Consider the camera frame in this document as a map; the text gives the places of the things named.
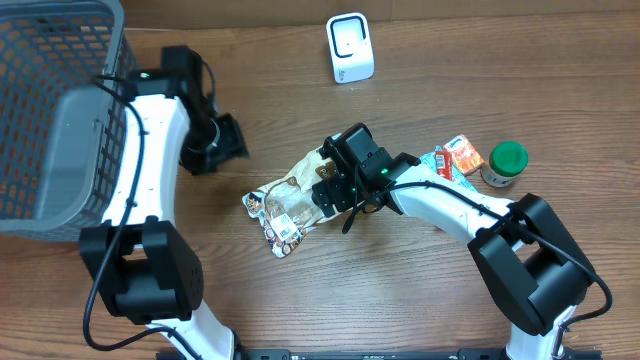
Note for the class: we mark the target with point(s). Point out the white snack bag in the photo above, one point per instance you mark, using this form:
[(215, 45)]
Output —
[(284, 207)]

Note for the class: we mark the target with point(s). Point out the green lid jar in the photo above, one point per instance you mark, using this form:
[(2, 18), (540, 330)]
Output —
[(506, 162)]

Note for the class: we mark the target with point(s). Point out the white barcode scanner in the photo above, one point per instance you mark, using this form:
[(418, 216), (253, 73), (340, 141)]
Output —
[(350, 47)]

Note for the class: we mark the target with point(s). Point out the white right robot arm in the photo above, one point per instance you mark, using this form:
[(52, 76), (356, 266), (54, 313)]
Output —
[(535, 271)]

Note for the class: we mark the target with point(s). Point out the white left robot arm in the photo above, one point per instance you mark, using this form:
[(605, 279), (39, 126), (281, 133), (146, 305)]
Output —
[(146, 278)]

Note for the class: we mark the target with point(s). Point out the orange tissue pack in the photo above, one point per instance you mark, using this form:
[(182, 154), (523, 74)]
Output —
[(464, 155)]

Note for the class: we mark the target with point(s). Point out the teal wet wipes pack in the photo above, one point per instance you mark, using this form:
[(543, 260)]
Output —
[(457, 177)]

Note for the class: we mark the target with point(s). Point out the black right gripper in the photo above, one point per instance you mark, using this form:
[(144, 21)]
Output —
[(334, 201)]

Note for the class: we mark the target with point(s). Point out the grey plastic basket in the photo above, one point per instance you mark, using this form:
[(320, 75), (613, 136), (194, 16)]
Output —
[(62, 133)]

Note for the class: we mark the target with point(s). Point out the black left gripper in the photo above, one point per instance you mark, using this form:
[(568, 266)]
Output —
[(232, 141)]

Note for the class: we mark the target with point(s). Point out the red candy bar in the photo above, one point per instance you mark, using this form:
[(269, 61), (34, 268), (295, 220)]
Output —
[(444, 164)]

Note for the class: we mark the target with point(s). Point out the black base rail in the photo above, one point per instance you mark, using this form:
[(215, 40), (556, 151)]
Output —
[(461, 354)]

